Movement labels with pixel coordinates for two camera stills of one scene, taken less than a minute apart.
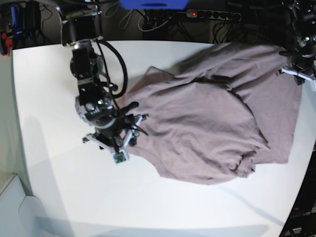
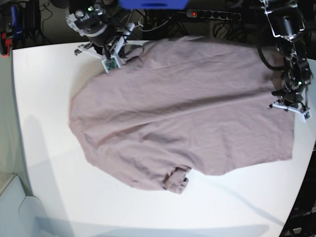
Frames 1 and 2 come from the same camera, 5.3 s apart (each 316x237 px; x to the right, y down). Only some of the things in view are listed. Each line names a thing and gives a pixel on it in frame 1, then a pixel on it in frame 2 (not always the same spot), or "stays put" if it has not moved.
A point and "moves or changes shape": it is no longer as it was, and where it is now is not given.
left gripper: x=116 y=128 → x=105 y=44
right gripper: x=302 y=67 → x=291 y=99
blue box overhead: x=154 y=4 stays put
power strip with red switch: x=217 y=15 stays put
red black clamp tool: x=5 y=44 stays put
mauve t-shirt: x=225 y=109 moves or changes shape
